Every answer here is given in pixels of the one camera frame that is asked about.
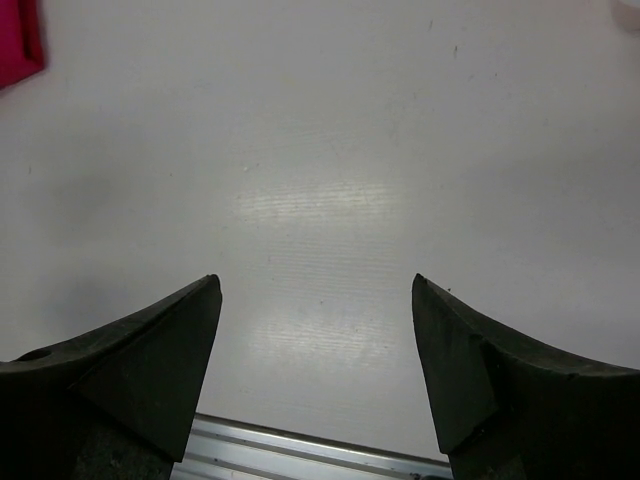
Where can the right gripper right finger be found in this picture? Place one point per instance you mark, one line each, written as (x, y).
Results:
(507, 406)

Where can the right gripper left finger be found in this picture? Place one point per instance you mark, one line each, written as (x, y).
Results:
(117, 402)

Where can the red t-shirt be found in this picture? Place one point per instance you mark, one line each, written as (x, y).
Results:
(21, 46)

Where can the aluminium table frame rail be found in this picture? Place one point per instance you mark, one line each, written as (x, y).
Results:
(225, 449)

